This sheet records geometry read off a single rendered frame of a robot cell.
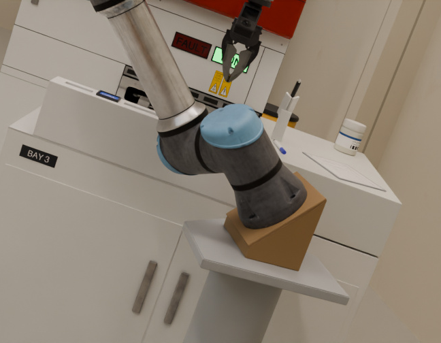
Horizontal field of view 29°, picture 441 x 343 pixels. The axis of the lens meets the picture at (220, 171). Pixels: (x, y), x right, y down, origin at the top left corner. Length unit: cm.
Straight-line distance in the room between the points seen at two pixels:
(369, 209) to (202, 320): 54
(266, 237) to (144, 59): 43
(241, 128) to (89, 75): 110
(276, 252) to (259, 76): 102
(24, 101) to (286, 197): 123
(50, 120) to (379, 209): 83
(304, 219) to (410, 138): 329
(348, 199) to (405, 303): 253
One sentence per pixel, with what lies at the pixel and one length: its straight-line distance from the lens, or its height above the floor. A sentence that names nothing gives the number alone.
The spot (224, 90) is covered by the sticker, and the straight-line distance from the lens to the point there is 264.
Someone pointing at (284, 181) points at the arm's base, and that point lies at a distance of 172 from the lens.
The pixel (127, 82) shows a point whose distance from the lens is 265.
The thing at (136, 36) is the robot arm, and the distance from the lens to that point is 172.
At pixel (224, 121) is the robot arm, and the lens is 168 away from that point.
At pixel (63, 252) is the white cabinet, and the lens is 214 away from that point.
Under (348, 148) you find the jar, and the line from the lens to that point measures 255.
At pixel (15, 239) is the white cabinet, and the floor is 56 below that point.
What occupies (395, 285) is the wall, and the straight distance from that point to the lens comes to 471.
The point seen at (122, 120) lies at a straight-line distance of 204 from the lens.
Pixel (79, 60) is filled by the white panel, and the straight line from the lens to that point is 268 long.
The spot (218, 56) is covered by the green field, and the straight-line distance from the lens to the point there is 263.
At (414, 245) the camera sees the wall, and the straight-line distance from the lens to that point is 463.
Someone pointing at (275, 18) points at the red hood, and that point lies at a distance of 258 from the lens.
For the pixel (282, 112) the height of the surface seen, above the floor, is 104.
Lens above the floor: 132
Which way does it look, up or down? 12 degrees down
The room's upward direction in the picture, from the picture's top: 20 degrees clockwise
